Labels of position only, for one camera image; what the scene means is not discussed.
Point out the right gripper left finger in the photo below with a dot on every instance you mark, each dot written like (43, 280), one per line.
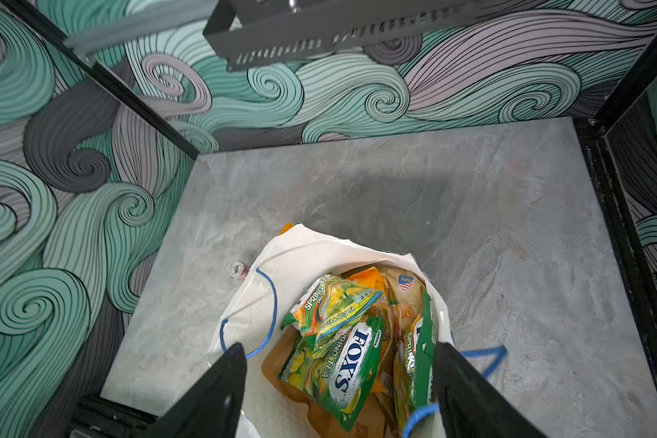
(212, 406)

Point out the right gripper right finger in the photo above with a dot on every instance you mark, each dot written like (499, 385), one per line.
(469, 405)

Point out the green Fox's candy bag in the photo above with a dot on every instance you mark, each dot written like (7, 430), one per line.
(341, 380)

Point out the checkered paper bag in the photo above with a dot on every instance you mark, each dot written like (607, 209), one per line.
(283, 271)

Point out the green Spring Tea candy bag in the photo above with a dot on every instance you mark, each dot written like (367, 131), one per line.
(330, 306)

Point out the yellow orange gummy snack bag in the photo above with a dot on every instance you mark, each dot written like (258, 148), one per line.
(286, 228)

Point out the small pink candy toy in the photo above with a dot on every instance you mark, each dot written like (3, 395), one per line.
(238, 271)

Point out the black perforated wall tray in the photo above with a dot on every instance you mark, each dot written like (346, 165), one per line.
(252, 34)

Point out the aluminium rail back wall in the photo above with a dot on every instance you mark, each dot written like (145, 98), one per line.
(161, 17)

